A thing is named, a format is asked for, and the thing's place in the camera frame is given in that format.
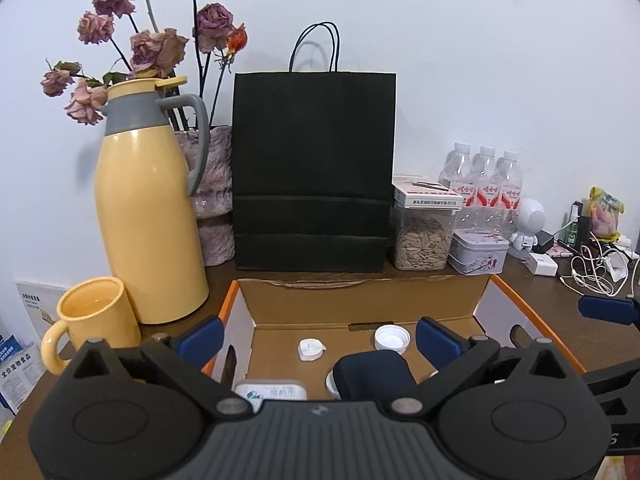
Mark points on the small white carton box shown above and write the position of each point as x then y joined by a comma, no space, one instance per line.
425,195

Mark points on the small black box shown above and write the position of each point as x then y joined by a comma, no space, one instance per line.
584,225

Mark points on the blue printed leaflet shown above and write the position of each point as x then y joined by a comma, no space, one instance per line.
20,375

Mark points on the black power adapter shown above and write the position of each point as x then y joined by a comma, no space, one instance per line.
545,244

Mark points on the white robot toy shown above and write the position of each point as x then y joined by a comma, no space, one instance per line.
531,217

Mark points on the pink mottled vase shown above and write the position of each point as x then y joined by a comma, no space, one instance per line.
215,170

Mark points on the dried rose bouquet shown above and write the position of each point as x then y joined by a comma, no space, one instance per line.
155,47

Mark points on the yellow thermos jug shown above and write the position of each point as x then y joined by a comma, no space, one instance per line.
150,210

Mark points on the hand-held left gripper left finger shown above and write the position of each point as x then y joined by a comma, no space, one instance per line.
202,335

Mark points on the orange-edged cardboard box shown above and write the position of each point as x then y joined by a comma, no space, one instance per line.
360,300

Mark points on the black paper bag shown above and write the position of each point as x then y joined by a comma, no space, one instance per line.
310,160

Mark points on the white power adapter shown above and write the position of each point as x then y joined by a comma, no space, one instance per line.
542,264

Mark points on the white ribbed bottle cap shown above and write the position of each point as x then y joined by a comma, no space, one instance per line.
392,342

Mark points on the yellow mug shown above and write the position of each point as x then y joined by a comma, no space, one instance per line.
95,330

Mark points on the small green bottle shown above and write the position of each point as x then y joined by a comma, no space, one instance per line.
572,235

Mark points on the pink patterned pouch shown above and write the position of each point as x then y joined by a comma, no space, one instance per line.
561,250

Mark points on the small white jar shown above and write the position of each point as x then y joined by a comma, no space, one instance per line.
331,385

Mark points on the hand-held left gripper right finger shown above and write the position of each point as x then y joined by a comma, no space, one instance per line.
440,342

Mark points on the white tissue packet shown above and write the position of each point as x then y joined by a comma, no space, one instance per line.
270,390

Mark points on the dark blue soft case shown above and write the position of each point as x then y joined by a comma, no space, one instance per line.
372,375

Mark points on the yellow pink snack packet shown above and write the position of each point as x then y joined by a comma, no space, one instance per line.
607,215

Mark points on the clear seed container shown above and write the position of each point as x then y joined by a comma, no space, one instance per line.
422,245

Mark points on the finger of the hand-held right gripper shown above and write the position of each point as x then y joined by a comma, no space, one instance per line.
617,382
607,310

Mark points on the pale printed tin box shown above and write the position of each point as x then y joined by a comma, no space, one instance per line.
477,255

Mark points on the red-labelled water bottle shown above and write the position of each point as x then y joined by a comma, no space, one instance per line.
509,185
484,180
456,165

